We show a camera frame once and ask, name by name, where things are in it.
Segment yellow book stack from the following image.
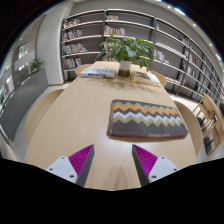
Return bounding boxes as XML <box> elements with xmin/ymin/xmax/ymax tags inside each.
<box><xmin>130</xmin><ymin>70</ymin><xmax>162</xmax><ymax>88</ymax></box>

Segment round-backed light wooden chair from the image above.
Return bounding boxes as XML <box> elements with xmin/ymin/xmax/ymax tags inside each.
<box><xmin>24</xmin><ymin>88</ymin><xmax>66</xmax><ymax>145</ymax></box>
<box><xmin>74</xmin><ymin>63</ymin><xmax>93</xmax><ymax>77</ymax></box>
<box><xmin>151</xmin><ymin>69</ymin><xmax>168</xmax><ymax>88</ymax></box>
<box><xmin>173</xmin><ymin>99</ymin><xmax>204</xmax><ymax>156</ymax></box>

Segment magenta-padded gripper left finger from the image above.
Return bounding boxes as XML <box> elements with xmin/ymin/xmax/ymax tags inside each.
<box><xmin>45</xmin><ymin>143</ymin><xmax>96</xmax><ymax>188</ymax></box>

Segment small green background plant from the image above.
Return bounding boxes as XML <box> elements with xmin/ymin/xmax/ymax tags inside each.
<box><xmin>29</xmin><ymin>57</ymin><xmax>46</xmax><ymax>75</ymax></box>

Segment zigzag striped grey towel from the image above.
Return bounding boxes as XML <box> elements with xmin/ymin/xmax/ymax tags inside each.
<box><xmin>107</xmin><ymin>98</ymin><xmax>189</xmax><ymax>139</ymax></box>

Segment grey partition counter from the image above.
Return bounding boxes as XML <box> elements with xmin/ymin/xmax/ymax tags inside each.
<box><xmin>0</xmin><ymin>68</ymin><xmax>50</xmax><ymax>142</ymax></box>

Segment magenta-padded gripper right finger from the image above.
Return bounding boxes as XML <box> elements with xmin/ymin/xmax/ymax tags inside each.
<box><xmin>131</xmin><ymin>143</ymin><xmax>180</xmax><ymax>187</ymax></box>

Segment ceiling lights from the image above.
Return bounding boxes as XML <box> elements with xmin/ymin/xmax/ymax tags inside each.
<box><xmin>156</xmin><ymin>0</ymin><xmax>223</xmax><ymax>63</ymax></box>

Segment light wooden side table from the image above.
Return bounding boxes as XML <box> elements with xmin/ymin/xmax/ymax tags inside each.
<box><xmin>201</xmin><ymin>92</ymin><xmax>224</xmax><ymax>136</ymax></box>

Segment grey bookshelf unit with books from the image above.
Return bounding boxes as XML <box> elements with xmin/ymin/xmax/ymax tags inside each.
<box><xmin>60</xmin><ymin>8</ymin><xmax>224</xmax><ymax>105</ymax></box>

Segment light wooden slatted chair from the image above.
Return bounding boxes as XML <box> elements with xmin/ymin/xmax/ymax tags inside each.
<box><xmin>192</xmin><ymin>101</ymin><xmax>219</xmax><ymax>156</ymax></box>

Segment green potted plant, glass pot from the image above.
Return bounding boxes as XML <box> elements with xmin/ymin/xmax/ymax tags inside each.
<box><xmin>95</xmin><ymin>32</ymin><xmax>158</xmax><ymax>78</ymax></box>

